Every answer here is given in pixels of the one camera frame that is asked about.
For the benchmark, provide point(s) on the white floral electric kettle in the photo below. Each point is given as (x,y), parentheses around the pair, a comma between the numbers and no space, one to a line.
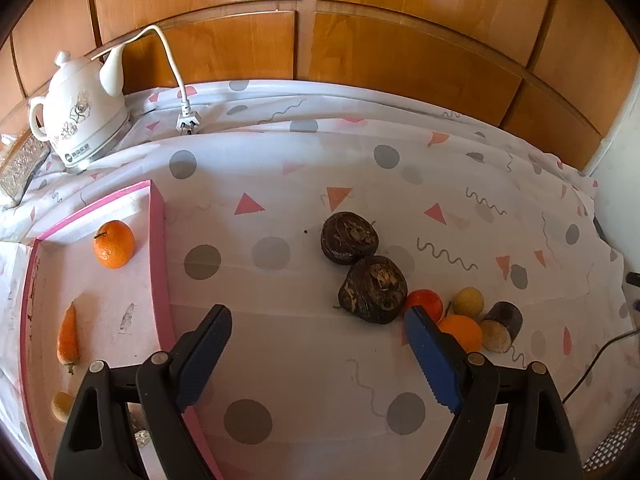
(80,120)

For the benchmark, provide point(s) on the dark brown taro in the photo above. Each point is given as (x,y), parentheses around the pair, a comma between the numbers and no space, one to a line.
(349,237)
(372,290)

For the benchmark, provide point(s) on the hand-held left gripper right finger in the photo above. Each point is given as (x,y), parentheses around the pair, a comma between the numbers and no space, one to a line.
(432,360)

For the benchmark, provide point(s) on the red tomato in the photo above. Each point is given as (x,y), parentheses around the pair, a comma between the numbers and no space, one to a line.
(427,302)

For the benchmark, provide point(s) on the pink-rimmed shallow tray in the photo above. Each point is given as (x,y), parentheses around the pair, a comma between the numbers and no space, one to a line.
(100,300)

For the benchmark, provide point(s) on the small orange carrot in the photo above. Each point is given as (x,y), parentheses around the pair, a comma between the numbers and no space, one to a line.
(67,335)

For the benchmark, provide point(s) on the orange mandarin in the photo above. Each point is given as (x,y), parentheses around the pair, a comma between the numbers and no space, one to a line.
(114,245)
(462,332)

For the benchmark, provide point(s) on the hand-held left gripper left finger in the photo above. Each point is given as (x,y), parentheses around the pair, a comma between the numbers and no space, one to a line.
(205,355)

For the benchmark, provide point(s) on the white patterned tablecloth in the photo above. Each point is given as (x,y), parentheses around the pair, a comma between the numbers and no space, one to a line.
(300,360)

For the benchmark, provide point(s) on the grey woven surface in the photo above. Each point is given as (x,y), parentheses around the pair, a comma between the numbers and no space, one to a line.
(617,435)

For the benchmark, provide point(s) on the white cabinet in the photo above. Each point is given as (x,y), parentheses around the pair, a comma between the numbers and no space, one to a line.
(617,160)

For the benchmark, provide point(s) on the small tan round fruit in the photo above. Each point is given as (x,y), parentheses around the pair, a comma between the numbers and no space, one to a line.
(469,301)

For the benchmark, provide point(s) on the silver ornate tissue box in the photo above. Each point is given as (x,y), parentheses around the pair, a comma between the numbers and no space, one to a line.
(22,165)

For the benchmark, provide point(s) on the small yellow-green round fruit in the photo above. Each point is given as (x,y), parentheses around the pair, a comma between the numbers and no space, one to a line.
(62,406)

